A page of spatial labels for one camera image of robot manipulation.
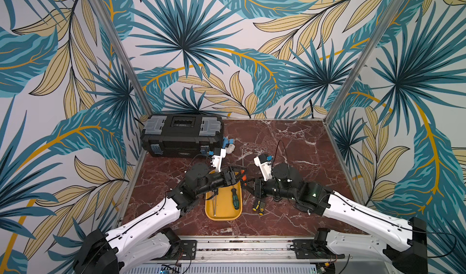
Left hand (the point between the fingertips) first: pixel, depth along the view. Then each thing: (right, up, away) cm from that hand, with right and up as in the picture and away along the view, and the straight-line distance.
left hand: (245, 174), depth 68 cm
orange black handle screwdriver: (0, -1, -2) cm, 2 cm away
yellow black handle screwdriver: (+6, -17, +16) cm, 25 cm away
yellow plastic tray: (-11, -18, +18) cm, 28 cm away
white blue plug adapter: (-7, +10, +36) cm, 38 cm away
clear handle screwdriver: (-13, -18, +17) cm, 28 cm away
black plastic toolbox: (-31, +15, +21) cm, 40 cm away
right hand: (-1, -3, -1) cm, 4 cm away
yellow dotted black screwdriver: (+9, -19, +15) cm, 26 cm away
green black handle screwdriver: (-3, -15, +17) cm, 23 cm away
